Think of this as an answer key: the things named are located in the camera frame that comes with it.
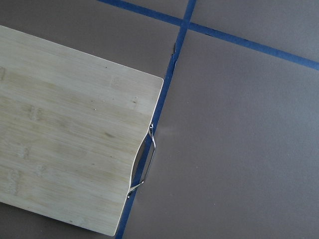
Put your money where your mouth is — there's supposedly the wooden cutting board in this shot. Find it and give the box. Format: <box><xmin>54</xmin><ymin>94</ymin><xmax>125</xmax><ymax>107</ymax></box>
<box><xmin>0</xmin><ymin>26</ymin><xmax>163</xmax><ymax>236</ymax></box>

